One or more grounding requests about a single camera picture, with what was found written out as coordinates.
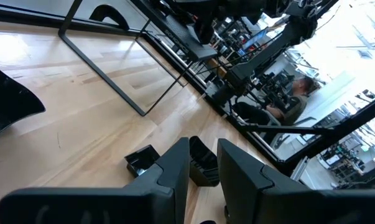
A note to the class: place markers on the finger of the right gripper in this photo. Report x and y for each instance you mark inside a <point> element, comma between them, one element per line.
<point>204,31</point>

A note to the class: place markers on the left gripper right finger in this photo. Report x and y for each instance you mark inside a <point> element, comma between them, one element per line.
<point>283,208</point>

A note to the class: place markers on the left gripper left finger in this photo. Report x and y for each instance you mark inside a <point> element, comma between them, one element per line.
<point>97,208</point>

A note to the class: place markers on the small square black plate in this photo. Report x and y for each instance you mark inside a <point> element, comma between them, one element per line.
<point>140,160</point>

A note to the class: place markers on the wavy square black plate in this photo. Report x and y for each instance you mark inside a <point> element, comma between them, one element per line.
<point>7,102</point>
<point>204,165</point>

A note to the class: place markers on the black perforated metal shelf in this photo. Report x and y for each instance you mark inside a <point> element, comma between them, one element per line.
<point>181,34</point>

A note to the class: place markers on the lit computer monitor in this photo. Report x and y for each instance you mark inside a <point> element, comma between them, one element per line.
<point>254,39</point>

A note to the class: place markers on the person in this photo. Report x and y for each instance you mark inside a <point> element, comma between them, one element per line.
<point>294,107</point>

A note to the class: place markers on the black aluminium table frame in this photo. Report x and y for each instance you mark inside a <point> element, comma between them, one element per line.
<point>345,127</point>

